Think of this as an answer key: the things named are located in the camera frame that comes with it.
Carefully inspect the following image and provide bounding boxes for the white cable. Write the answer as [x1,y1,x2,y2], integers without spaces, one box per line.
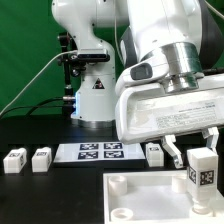
[0,50,78,116]

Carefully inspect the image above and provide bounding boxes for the black cable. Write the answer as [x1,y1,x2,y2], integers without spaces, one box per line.
[0,97,65,120]

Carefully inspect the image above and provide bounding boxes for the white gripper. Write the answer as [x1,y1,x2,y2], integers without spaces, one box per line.
[115,74,224,169]

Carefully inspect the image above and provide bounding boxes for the black camera stand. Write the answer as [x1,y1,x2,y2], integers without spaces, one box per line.
[57,32,86,117]

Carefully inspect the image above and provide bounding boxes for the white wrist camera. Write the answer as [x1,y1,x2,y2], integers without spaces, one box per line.
[115,52,169,96]

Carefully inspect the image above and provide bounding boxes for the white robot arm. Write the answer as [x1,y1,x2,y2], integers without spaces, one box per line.
[52,0,224,167]

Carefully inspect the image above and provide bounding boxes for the white square table top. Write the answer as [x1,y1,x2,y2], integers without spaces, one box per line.
[103,170,224,224]

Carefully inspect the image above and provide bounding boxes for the white base tag plate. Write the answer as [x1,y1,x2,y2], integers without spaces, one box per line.
[54,142,145,163]

